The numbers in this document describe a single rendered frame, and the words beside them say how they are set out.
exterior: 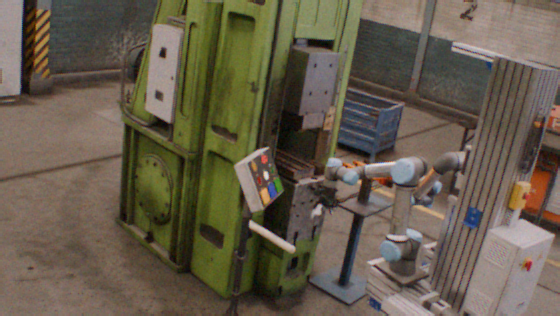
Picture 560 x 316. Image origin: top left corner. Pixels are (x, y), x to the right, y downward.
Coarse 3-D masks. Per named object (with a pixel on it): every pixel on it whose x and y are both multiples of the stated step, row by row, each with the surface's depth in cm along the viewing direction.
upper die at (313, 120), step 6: (282, 114) 363; (288, 114) 359; (294, 114) 356; (312, 114) 355; (318, 114) 359; (282, 120) 363; (288, 120) 360; (294, 120) 356; (300, 120) 353; (306, 120) 353; (312, 120) 357; (318, 120) 362; (294, 126) 357; (300, 126) 353; (306, 126) 355; (312, 126) 359; (318, 126) 364
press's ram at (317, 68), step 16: (304, 48) 349; (320, 48) 361; (304, 64) 337; (320, 64) 344; (336, 64) 355; (288, 80) 348; (304, 80) 339; (320, 80) 349; (288, 96) 350; (304, 96) 343; (320, 96) 355; (304, 112) 349; (320, 112) 360
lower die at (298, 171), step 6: (276, 156) 383; (282, 156) 382; (294, 156) 388; (288, 162) 375; (294, 162) 375; (306, 162) 380; (282, 168) 370; (288, 168) 367; (294, 168) 368; (300, 168) 368; (312, 168) 375; (288, 174) 367; (294, 174) 364; (300, 174) 368; (306, 174) 373; (312, 174) 378
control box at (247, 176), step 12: (252, 156) 315; (240, 168) 304; (252, 168) 306; (264, 168) 320; (240, 180) 306; (252, 180) 304; (264, 180) 316; (252, 192) 305; (252, 204) 308; (264, 204) 308
